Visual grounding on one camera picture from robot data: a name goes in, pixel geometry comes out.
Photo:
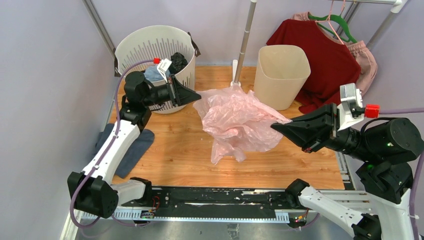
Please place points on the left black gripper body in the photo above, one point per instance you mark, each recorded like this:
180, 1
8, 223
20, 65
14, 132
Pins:
170, 93

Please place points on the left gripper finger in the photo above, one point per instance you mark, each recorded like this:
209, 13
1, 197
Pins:
187, 97
179, 87

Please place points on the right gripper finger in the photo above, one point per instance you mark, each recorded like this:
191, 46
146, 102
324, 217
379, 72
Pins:
316, 119
307, 140

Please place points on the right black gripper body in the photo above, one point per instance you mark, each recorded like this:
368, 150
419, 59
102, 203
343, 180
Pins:
329, 138

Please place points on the pink plastic trash bag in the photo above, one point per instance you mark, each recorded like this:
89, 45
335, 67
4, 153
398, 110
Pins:
238, 122

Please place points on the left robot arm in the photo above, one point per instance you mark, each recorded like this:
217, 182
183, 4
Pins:
112, 155

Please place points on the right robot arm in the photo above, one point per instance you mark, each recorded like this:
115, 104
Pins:
385, 145

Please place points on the beige plastic trash bin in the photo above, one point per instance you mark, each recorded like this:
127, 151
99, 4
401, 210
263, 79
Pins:
281, 72

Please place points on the black plastic bag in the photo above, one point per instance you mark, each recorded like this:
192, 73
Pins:
178, 63

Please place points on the blue plastic bag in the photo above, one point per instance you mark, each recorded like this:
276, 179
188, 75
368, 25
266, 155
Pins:
152, 74

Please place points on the red t-shirt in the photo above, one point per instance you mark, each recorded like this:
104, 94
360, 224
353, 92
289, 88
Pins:
331, 63

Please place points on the clothes rack pole with foot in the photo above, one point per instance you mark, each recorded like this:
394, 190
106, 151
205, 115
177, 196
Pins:
237, 64

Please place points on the grey-blue cloth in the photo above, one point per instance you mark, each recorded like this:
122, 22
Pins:
134, 153

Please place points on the pink garment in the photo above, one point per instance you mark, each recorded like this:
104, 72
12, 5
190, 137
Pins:
361, 54

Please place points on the green clothes hanger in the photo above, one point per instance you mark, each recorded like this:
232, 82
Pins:
349, 38

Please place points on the pink clothes hanger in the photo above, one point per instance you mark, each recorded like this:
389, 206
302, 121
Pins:
332, 18

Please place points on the corner aluminium profile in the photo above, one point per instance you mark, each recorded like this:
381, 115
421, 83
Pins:
92, 11

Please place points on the right rack pole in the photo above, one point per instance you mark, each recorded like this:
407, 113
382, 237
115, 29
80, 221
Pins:
396, 8

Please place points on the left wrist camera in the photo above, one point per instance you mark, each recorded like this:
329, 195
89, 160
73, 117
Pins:
162, 67

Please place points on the aluminium frame rail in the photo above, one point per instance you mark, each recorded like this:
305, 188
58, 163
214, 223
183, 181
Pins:
348, 209

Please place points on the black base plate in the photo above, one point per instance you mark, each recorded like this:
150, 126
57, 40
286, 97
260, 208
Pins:
217, 203

